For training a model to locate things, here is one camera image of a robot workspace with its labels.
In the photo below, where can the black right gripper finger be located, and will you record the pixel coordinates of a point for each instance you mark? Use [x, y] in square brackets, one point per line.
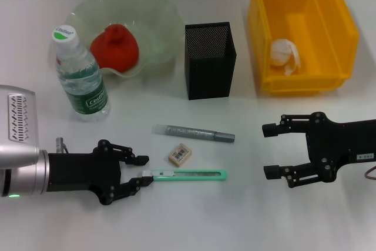
[271, 172]
[270, 130]

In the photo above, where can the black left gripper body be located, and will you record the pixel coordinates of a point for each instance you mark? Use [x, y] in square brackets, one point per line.
[82, 171]

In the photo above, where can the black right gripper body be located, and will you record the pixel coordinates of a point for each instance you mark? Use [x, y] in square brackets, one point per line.
[337, 142]

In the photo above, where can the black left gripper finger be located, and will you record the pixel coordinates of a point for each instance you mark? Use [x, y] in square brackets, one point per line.
[138, 159]
[141, 182]

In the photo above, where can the white paper ball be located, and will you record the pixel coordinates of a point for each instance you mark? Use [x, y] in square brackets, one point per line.
[283, 52]

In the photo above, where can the clear green-label water bottle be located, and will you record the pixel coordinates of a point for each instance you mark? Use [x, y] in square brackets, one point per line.
[85, 86]

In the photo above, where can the red-orange toy orange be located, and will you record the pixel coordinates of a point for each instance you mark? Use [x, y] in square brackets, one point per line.
[114, 51]

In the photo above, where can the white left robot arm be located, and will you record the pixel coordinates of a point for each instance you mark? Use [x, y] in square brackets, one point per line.
[26, 177]

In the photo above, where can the beige eraser with barcode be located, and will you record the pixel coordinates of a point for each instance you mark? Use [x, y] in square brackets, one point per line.
[180, 154]

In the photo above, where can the green utility knife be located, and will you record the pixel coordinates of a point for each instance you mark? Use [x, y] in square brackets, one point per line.
[188, 175]

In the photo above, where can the silver glitter pen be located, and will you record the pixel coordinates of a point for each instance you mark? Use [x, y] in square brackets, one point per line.
[191, 132]

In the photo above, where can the black mesh pen holder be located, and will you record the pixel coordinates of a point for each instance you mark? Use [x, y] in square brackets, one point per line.
[208, 77]

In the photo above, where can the translucent wavy fruit plate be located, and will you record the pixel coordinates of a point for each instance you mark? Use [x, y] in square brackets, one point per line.
[158, 27]

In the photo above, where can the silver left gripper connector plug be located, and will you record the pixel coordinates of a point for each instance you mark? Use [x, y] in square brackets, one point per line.
[60, 145]

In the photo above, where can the yellow plastic bin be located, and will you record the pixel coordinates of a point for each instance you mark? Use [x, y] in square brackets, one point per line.
[332, 42]

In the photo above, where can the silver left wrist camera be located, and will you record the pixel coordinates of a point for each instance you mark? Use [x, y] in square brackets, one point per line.
[17, 127]

